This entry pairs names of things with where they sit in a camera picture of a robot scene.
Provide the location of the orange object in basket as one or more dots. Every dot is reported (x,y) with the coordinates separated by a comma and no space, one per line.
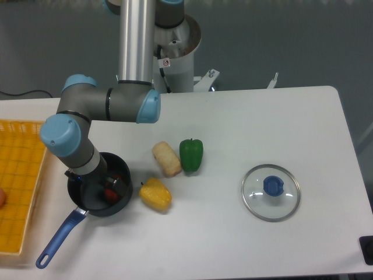
(2,197)

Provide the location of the glass lid blue knob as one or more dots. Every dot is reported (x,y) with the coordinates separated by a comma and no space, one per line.
(270,192)

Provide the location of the red bell pepper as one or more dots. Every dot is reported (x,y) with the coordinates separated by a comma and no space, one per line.
(108,184)

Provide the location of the yellow wicker basket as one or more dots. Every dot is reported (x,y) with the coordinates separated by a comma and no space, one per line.
(22,160)

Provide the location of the beige bread loaf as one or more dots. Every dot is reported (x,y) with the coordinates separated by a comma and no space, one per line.
(167,159)

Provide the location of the black pot blue handle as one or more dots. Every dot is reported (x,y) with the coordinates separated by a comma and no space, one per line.
(84,206)

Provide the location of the white metal table bracket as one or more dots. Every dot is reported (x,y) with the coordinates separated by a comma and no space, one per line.
(206,83)

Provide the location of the yellow bell pepper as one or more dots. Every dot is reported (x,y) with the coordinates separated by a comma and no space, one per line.
(155,195)

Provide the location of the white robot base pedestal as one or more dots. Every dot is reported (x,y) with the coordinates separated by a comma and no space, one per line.
(173,61)

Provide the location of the green bell pepper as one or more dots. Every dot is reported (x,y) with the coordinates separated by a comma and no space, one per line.
(191,154)

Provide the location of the black device at table edge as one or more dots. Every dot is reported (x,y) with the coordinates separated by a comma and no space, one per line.
(366,244)

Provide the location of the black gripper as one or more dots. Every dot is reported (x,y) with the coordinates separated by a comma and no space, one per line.
(92,185)

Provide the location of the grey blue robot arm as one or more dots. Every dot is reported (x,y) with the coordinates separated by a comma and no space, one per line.
(65,134)

